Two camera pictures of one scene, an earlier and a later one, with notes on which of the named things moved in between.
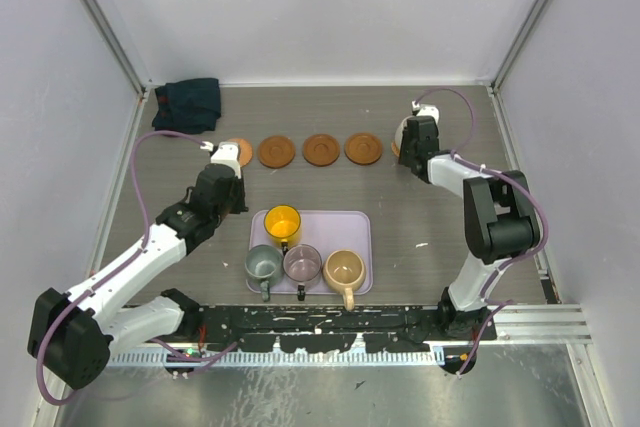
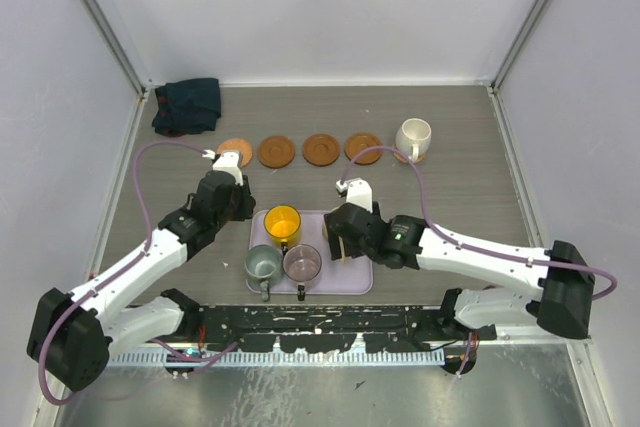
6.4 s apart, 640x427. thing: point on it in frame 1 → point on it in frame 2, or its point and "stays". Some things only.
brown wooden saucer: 276,151 stays
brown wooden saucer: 363,148 stays
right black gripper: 404,159 → 334,245
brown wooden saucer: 321,149 stays
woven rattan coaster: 245,151 stays
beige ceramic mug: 344,270 → 340,238
